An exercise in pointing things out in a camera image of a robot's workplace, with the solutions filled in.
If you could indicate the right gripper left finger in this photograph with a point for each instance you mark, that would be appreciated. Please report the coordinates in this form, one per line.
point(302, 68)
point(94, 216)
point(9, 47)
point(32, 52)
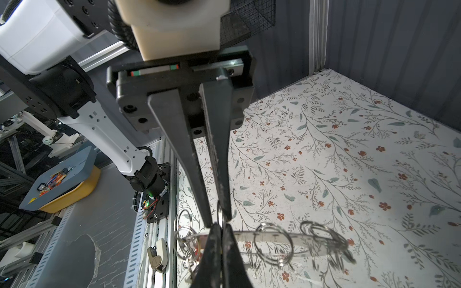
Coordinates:
point(209, 269)

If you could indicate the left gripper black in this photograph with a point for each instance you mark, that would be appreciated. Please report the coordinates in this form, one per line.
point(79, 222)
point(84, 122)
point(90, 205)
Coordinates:
point(165, 93)

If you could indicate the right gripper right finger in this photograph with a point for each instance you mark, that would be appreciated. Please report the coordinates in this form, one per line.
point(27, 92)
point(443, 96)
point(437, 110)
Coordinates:
point(233, 269)

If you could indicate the grey beaded keyring coil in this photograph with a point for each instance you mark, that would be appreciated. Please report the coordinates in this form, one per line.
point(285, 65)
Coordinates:
point(268, 244)

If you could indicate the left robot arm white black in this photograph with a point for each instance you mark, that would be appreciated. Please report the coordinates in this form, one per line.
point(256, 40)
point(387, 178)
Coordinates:
point(38, 39)

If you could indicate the beige clip tool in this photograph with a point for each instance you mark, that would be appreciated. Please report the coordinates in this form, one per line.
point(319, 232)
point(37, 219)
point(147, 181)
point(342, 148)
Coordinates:
point(158, 255)

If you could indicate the floral table mat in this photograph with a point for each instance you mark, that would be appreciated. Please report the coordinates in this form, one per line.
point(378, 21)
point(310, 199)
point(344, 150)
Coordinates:
point(388, 179)

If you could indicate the grey tray with parts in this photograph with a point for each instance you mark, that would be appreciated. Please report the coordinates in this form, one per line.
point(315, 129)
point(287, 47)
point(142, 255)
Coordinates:
point(64, 184)

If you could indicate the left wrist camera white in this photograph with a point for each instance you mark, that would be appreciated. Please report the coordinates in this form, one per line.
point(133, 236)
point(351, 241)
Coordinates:
point(164, 29)

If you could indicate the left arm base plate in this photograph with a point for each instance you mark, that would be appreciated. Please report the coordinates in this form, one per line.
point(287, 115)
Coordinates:
point(156, 204)

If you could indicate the black wire side basket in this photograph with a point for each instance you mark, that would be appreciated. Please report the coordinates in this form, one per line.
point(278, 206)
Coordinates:
point(246, 19)

